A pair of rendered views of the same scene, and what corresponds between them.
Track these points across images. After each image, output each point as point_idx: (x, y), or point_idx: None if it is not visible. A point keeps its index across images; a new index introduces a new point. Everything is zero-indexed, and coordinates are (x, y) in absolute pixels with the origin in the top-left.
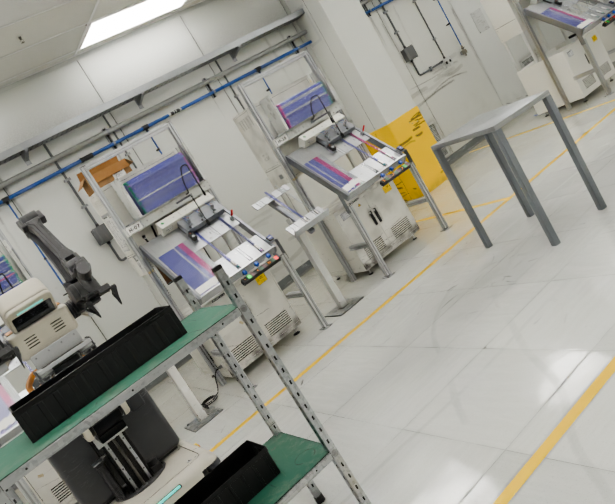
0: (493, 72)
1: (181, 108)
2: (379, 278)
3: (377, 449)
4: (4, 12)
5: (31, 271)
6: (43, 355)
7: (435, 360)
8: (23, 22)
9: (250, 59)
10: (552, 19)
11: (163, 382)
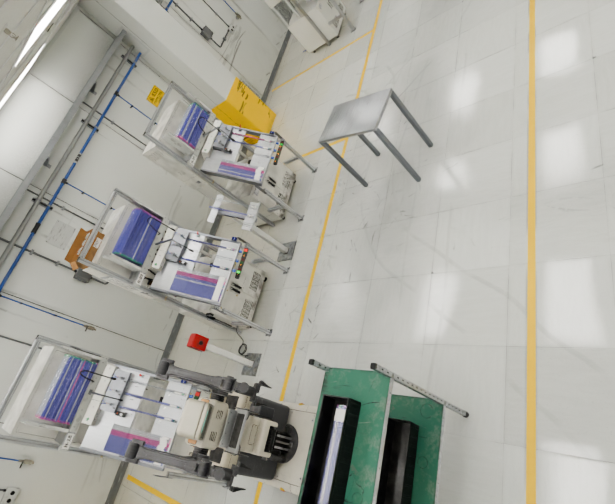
0: (260, 24)
1: (81, 153)
2: (295, 221)
3: (417, 362)
4: None
5: (50, 329)
6: (224, 438)
7: (403, 287)
8: None
9: (107, 88)
10: None
11: (179, 339)
